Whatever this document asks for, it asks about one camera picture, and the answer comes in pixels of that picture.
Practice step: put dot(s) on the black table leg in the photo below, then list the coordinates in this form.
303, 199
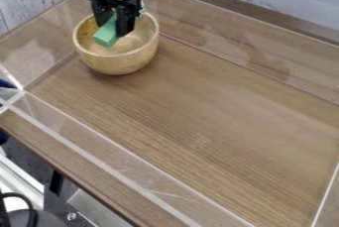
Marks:
56, 183

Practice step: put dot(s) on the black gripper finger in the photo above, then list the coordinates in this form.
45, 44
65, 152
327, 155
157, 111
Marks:
101, 10
127, 13

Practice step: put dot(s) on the light wooden bowl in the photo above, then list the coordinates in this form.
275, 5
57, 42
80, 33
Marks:
128, 55

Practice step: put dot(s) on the grey metal base plate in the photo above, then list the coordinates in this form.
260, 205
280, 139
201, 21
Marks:
64, 211

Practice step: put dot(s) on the green rectangular block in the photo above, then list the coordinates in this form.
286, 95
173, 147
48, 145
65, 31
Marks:
105, 36

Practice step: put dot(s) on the clear acrylic tray walls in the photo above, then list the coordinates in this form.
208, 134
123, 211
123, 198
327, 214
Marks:
219, 137

